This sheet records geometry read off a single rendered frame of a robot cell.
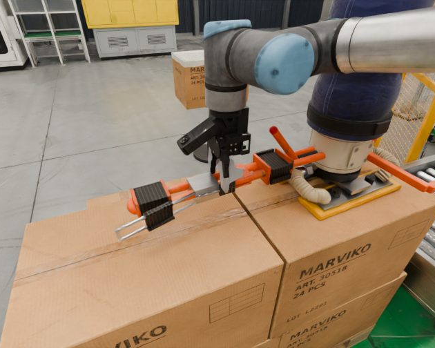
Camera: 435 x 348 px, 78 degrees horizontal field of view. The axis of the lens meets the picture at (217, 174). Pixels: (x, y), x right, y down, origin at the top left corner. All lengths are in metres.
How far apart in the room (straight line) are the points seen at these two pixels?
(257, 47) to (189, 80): 1.91
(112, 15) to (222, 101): 7.24
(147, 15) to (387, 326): 7.47
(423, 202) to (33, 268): 1.11
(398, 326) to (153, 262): 1.50
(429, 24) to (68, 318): 0.78
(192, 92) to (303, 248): 1.88
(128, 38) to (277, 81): 7.49
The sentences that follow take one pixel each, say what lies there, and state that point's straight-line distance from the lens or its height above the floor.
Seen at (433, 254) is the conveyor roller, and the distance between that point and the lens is 1.54.
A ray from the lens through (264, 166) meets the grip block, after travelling 0.74.
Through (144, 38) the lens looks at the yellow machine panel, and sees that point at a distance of 7.94.
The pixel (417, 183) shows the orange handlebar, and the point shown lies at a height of 1.08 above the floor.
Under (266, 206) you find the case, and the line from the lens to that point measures 0.84.
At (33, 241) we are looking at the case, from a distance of 0.88.
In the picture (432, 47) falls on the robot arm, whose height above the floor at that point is 1.43.
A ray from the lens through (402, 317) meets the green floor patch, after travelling 1.96.
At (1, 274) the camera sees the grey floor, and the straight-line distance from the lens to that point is 2.28.
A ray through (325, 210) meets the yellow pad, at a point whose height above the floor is 0.96.
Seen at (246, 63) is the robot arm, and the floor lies 1.39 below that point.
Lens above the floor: 1.49
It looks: 35 degrees down
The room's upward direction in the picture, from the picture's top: straight up
